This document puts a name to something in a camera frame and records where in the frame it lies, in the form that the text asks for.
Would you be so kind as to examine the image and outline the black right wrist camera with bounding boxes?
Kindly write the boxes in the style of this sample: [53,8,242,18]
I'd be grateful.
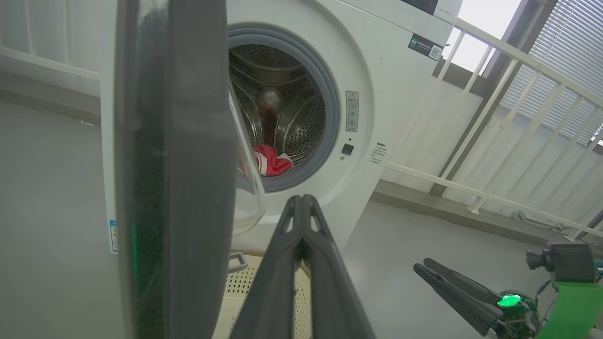
[526,242,596,283]

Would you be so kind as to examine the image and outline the grey warning label sticker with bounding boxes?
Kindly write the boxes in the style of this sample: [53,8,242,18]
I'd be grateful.
[345,91,359,132]

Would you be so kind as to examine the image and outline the white front-load washing machine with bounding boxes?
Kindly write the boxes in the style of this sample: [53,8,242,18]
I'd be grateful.
[100,0,464,264]

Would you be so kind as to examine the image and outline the black QR code sticker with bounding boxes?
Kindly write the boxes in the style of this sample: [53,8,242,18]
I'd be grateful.
[408,34,443,61]

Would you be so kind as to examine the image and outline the small printed text label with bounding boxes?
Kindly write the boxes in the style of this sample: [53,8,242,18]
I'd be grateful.
[370,141,388,164]

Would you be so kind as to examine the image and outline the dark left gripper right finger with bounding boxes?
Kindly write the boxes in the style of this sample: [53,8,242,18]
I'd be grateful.
[301,195,376,339]

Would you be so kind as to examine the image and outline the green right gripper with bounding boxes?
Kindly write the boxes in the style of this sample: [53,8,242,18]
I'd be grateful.
[414,258,603,339]

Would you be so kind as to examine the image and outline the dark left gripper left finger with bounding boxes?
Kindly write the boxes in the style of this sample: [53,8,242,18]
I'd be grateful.
[230,195,302,339]

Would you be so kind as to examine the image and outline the white metal railing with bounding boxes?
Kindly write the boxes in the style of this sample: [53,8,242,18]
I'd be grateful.
[386,18,603,241]

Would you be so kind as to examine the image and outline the red garment with white trim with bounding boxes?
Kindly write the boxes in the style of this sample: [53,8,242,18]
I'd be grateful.
[238,144,293,177]

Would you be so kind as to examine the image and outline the cream perforated basket brown rim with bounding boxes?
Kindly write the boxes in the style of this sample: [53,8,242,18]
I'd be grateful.
[212,253,314,339]

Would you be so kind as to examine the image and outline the dark washing machine door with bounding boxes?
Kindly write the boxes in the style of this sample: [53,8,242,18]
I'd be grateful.
[115,0,267,339]

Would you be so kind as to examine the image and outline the grey window blinds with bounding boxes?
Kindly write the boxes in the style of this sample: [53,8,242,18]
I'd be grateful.
[499,0,603,146]

